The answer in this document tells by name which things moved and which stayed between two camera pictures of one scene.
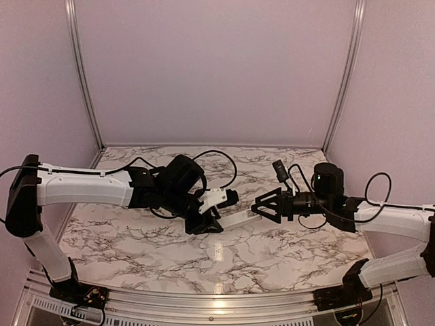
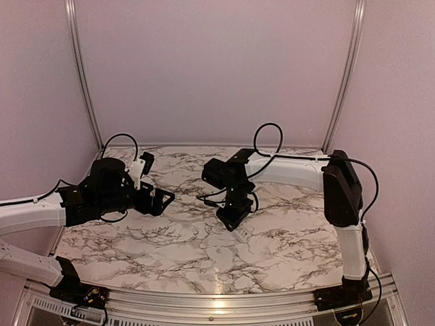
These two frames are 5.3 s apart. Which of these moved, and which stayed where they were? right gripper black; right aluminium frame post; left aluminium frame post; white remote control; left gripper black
Moved: white remote control; left gripper black; right gripper black
Stayed: right aluminium frame post; left aluminium frame post
